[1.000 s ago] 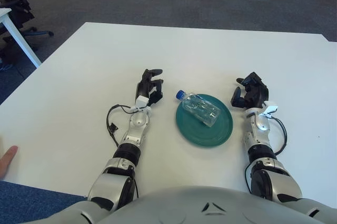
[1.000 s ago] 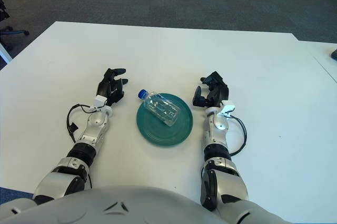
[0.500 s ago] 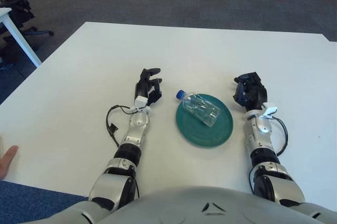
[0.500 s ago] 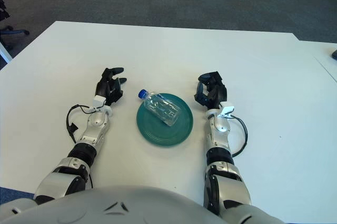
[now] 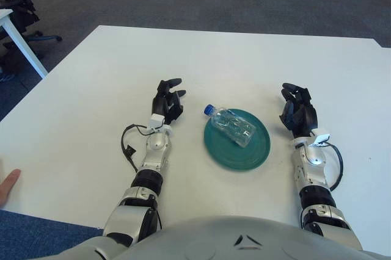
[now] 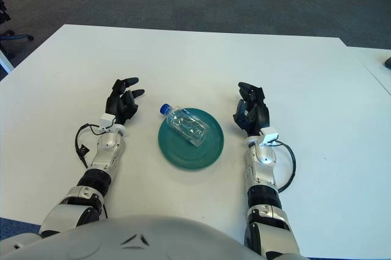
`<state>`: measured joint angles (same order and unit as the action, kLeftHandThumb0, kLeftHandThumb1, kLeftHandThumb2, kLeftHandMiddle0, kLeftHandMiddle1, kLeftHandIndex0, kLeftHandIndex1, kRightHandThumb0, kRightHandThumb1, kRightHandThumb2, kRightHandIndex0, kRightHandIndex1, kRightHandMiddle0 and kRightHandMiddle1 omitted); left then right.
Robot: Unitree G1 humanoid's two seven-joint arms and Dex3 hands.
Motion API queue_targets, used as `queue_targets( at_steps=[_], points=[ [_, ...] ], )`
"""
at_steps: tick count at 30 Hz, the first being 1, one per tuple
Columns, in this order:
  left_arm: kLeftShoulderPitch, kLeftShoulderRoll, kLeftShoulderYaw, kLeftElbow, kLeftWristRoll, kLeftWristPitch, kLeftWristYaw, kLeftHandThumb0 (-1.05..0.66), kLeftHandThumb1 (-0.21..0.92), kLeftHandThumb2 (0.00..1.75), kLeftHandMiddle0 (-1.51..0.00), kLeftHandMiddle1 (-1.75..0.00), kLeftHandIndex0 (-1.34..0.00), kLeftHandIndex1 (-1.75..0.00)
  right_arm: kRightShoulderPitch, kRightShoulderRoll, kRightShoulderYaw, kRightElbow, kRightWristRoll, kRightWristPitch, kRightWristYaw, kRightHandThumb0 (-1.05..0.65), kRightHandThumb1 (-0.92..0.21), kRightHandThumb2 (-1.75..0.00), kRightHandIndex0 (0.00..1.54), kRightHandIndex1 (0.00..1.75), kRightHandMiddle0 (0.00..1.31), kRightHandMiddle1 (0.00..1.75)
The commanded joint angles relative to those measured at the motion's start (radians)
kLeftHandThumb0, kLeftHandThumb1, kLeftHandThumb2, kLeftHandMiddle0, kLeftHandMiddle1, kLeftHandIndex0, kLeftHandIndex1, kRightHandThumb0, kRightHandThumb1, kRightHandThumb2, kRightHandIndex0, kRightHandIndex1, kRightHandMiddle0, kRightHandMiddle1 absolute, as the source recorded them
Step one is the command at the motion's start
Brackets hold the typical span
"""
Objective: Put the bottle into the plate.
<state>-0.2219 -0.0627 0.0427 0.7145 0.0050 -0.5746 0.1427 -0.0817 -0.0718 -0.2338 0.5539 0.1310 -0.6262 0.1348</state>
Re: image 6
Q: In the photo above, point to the clear bottle with blue cap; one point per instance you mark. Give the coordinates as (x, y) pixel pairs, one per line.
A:
(186, 125)

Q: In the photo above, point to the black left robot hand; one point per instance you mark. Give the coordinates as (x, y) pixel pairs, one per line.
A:
(117, 104)

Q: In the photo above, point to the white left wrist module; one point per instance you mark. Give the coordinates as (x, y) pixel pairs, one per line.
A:
(107, 118)

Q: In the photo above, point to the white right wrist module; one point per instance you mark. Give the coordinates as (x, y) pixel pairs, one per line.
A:
(270, 133)

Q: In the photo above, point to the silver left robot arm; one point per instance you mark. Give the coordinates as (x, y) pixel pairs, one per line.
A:
(107, 147)

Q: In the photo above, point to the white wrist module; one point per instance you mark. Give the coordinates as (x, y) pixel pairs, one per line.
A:
(270, 133)
(107, 118)

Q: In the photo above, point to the black office chair blue base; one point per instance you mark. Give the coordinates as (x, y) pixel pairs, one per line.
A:
(16, 36)

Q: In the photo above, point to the green round plate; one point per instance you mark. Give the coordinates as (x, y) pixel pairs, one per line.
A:
(183, 156)

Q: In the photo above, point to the grey robot torso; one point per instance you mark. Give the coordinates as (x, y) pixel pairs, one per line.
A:
(122, 241)

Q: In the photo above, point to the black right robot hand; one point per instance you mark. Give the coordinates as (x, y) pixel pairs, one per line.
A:
(258, 116)

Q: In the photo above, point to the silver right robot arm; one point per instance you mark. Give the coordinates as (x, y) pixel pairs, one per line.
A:
(262, 180)

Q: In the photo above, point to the dark flat device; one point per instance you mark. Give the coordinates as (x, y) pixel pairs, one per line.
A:
(388, 62)

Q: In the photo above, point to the white table leg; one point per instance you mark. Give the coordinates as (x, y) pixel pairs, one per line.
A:
(4, 63)

